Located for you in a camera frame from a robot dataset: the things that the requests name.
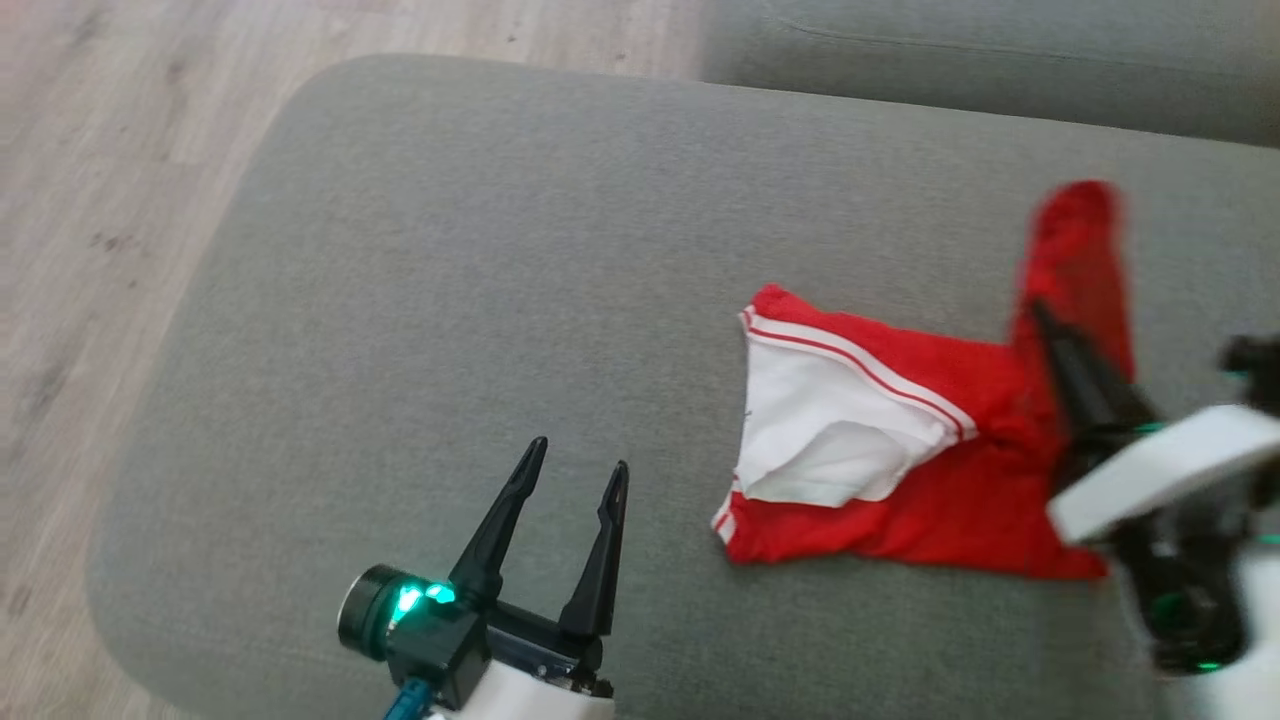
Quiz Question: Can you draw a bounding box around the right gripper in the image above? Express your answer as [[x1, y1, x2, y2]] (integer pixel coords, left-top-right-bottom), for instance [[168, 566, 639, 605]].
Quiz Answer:
[[1030, 298, 1280, 546]]

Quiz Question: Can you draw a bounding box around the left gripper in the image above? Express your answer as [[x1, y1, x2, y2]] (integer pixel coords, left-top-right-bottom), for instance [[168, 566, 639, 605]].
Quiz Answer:
[[430, 436, 630, 720]]

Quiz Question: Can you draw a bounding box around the red white basketball jersey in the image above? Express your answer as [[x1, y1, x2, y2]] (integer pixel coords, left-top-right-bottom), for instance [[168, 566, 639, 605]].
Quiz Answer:
[[710, 180, 1136, 581]]

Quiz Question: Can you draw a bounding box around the large grey sofa seat cushion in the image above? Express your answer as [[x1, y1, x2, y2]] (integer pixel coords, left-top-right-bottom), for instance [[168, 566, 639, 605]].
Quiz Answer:
[[85, 52, 1280, 720]]

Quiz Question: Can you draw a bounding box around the small grey sofa seat cushion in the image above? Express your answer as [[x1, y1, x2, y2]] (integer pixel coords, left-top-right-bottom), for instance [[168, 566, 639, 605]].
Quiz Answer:
[[700, 0, 1280, 149]]

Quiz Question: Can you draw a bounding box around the blue cable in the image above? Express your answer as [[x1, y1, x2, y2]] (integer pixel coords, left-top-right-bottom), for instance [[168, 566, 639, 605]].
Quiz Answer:
[[383, 678, 431, 720]]

